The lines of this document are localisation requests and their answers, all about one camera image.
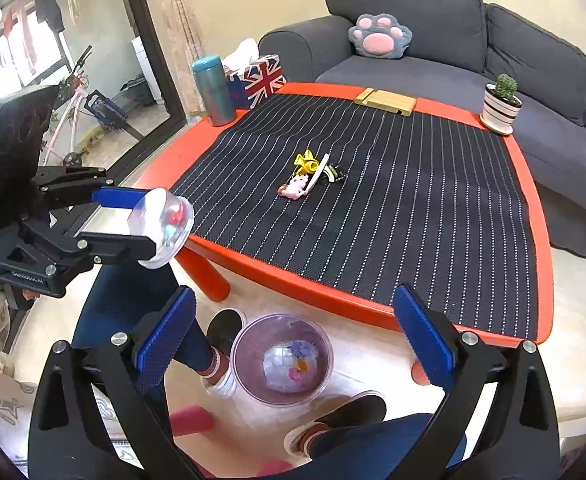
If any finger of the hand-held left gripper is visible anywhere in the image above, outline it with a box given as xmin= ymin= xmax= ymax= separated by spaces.
xmin=20 ymin=217 xmax=160 ymax=267
xmin=35 ymin=164 xmax=148 ymax=212

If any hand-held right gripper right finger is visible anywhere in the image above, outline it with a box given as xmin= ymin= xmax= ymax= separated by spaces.
xmin=393 ymin=282 xmax=561 ymax=480

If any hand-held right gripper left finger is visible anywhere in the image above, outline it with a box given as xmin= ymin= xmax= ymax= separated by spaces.
xmin=27 ymin=285 xmax=198 ymax=480

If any clear plastic capsule half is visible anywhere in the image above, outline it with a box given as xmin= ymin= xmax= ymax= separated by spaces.
xmin=127 ymin=187 xmax=194 ymax=269

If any translucent purple trash bin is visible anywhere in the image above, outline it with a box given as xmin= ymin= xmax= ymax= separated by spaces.
xmin=231 ymin=314 xmax=334 ymax=407

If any person's left leg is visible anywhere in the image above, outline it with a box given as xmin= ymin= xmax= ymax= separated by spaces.
xmin=73 ymin=260 xmax=221 ymax=378

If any person's leg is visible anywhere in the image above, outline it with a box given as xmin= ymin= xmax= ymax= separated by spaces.
xmin=73 ymin=260 xmax=221 ymax=378
xmin=305 ymin=412 xmax=468 ymax=480

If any red table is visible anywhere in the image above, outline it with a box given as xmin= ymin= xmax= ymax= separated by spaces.
xmin=130 ymin=82 xmax=556 ymax=386

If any black shoe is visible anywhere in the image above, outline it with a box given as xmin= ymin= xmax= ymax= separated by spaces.
xmin=284 ymin=392 xmax=388 ymax=457
xmin=204 ymin=308 xmax=247 ymax=397

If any pink bicycle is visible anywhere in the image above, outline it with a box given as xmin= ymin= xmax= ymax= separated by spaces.
xmin=40 ymin=45 xmax=144 ymax=168

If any pink slipper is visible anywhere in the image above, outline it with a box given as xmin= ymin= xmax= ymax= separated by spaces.
xmin=170 ymin=407 xmax=214 ymax=437
xmin=193 ymin=460 xmax=294 ymax=480

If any white plastic bag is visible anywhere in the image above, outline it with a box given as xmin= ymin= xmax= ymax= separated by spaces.
xmin=264 ymin=339 xmax=324 ymax=392

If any person's right leg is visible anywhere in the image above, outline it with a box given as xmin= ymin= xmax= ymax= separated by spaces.
xmin=305 ymin=412 xmax=468 ymax=480

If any hanging red garment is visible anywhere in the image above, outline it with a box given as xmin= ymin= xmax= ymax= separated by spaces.
xmin=3 ymin=7 xmax=38 ymax=63

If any white cabinet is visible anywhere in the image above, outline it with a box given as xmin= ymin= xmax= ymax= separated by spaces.
xmin=132 ymin=36 xmax=164 ymax=106

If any teal thermos bottle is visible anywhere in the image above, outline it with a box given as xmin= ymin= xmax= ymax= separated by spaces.
xmin=192 ymin=56 xmax=237 ymax=127

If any hanging black garment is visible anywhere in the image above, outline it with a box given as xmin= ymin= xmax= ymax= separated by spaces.
xmin=34 ymin=0 xmax=66 ymax=31

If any patterned beige cloth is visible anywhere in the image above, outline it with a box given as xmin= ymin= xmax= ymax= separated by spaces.
xmin=0 ymin=350 xmax=41 ymax=453

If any pink toy figure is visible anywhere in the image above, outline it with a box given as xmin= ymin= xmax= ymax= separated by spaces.
xmin=279 ymin=174 xmax=310 ymax=199

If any flag print tissue box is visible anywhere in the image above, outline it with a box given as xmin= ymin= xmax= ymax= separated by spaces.
xmin=222 ymin=38 xmax=288 ymax=111

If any dark grey rug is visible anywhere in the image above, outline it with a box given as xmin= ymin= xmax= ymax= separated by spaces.
xmin=543 ymin=195 xmax=586 ymax=277

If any yellow plastic clip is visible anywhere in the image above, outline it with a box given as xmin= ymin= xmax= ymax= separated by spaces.
xmin=293 ymin=150 xmax=320 ymax=173

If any white plastic stick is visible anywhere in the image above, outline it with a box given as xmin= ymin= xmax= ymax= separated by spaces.
xmin=305 ymin=152 xmax=332 ymax=193

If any wooden phone stand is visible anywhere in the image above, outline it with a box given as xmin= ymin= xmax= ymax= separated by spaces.
xmin=354 ymin=87 xmax=418 ymax=118

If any cactus in striped pot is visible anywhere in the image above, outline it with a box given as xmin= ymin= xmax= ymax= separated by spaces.
xmin=479 ymin=74 xmax=524 ymax=135

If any grey fabric sofa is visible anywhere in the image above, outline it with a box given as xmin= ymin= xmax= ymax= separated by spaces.
xmin=258 ymin=0 xmax=586 ymax=228

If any grey pink paw cushion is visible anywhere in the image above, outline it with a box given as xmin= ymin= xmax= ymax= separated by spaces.
xmin=348 ymin=12 xmax=414 ymax=60

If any dark door frame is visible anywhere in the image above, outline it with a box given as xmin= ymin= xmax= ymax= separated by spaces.
xmin=48 ymin=0 xmax=190 ymax=241

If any beige rope curtain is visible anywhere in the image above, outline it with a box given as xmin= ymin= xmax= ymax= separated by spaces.
xmin=155 ymin=0 xmax=206 ymax=116

